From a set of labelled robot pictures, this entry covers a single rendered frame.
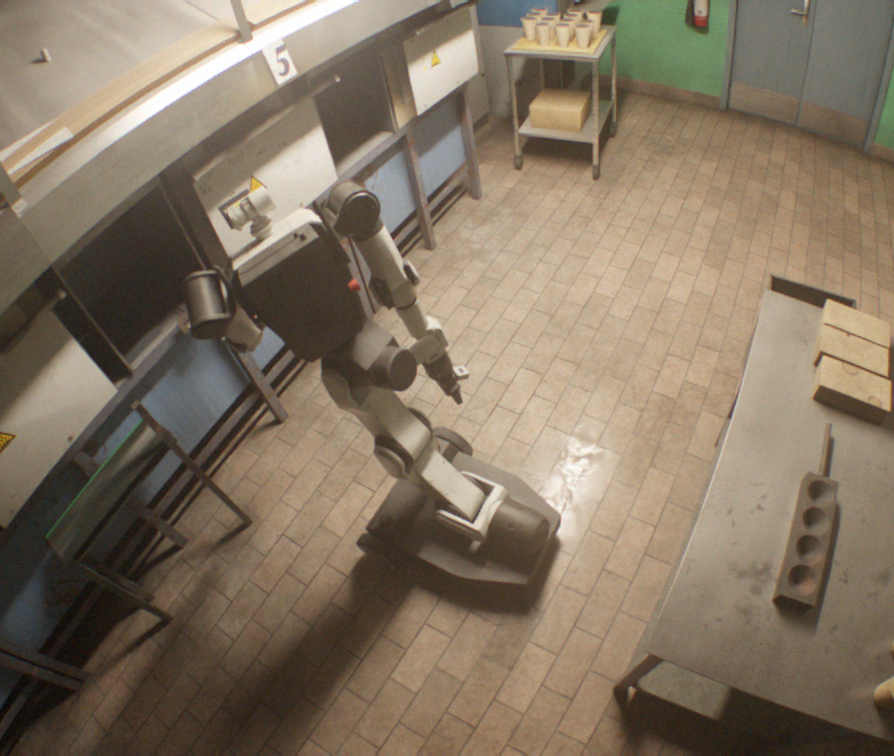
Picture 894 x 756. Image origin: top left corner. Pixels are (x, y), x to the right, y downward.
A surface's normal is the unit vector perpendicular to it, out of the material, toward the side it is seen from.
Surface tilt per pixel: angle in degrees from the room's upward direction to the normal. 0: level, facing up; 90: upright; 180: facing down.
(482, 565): 0
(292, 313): 91
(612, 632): 0
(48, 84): 33
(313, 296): 91
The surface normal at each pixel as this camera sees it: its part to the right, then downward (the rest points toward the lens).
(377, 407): 0.70, 0.01
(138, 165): 0.80, 0.21
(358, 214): 0.42, 0.48
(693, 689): -0.15, -0.62
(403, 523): 0.50, -0.22
